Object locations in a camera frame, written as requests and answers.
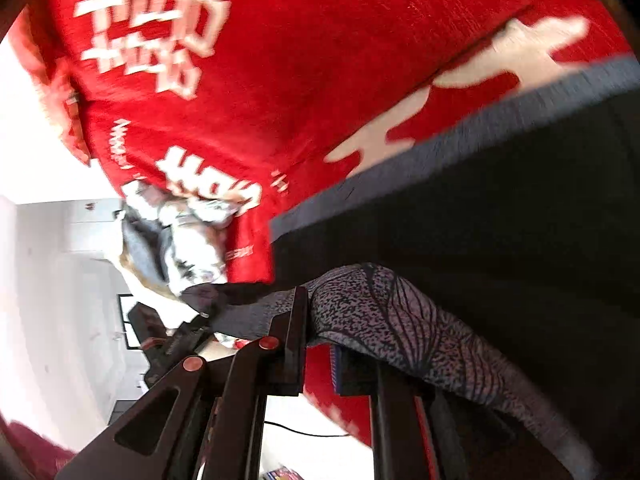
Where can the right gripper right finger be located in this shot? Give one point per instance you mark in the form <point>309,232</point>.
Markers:
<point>409,440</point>

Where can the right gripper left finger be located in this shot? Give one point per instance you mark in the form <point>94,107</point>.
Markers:
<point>203,419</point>

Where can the red blanket with white characters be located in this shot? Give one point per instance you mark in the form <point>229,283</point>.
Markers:
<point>272,102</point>

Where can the crumpled white patterned clothes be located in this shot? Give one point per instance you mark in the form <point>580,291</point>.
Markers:
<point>176,242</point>

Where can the black pants with patterned waistband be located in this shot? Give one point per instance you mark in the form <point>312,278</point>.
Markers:
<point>497,263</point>

